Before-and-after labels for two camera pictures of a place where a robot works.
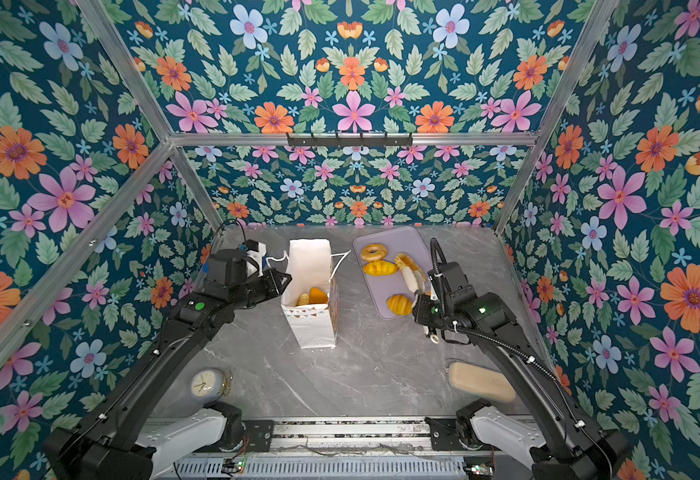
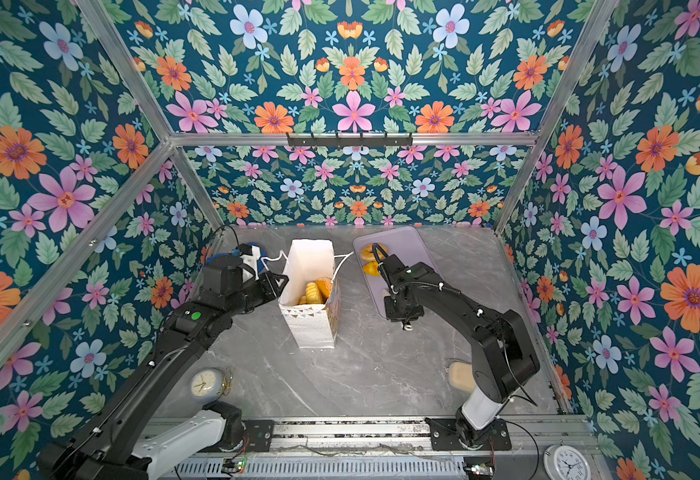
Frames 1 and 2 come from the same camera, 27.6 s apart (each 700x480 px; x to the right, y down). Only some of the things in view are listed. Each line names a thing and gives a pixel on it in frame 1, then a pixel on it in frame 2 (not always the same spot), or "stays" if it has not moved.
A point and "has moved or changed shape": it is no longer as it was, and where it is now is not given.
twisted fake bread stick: [403, 260] has moved or changed shape
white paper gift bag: [311, 265] stays
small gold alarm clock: [210, 384] stays
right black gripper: [420, 314] -> [392, 316]
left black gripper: [277, 286] stays
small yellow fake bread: [379, 268] stays
